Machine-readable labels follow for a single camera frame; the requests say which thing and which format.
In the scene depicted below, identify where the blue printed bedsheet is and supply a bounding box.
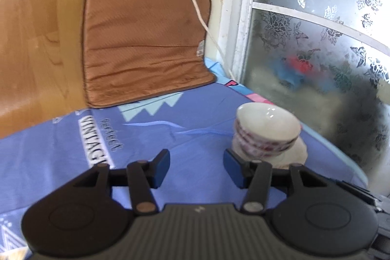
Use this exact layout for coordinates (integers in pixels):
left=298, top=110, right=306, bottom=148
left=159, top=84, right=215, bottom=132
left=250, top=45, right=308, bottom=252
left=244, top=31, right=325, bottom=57
left=0, top=57, right=369, bottom=260

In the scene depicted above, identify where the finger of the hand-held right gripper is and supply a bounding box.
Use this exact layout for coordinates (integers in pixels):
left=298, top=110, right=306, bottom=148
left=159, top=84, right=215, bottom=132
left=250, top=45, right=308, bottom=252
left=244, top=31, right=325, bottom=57
left=331, top=178, right=383, bottom=206

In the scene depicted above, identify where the white floral plate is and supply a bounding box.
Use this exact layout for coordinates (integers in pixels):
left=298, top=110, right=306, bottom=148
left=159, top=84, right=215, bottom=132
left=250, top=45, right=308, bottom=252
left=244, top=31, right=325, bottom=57
left=232, top=137, right=307, bottom=170

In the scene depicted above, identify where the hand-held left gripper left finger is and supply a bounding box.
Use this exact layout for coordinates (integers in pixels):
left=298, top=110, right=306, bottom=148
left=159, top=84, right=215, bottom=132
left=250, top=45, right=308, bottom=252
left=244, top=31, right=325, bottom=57
left=71, top=149, right=170, bottom=215

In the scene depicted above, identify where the frosted floral glass window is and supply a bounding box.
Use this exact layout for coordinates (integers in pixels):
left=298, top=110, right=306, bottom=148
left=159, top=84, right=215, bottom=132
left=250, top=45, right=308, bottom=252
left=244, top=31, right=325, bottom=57
left=219, top=0, right=390, bottom=187

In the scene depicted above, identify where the white charging cable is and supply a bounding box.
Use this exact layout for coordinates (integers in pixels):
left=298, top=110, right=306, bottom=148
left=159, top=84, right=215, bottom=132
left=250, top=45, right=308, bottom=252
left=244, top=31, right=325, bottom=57
left=166, top=0, right=237, bottom=81

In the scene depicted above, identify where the brown seat cushion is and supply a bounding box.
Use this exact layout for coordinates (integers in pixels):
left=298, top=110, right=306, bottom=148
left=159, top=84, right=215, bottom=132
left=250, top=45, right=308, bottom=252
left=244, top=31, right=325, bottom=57
left=81, top=0, right=217, bottom=109

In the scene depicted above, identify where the white bowl with red pattern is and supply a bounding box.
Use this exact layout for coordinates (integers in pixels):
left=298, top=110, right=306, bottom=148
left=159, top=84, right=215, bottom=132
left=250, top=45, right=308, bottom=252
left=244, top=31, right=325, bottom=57
left=234, top=103, right=302, bottom=148
left=232, top=126, right=297, bottom=162

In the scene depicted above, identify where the wooden headboard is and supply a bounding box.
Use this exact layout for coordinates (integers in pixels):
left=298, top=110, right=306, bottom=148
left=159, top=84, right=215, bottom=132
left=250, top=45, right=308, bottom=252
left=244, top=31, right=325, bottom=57
left=0, top=0, right=102, bottom=139

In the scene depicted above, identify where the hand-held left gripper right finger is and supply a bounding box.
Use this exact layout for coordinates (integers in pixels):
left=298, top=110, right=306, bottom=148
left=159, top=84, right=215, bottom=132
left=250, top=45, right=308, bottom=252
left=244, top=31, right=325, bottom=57
left=223, top=149, right=329, bottom=213

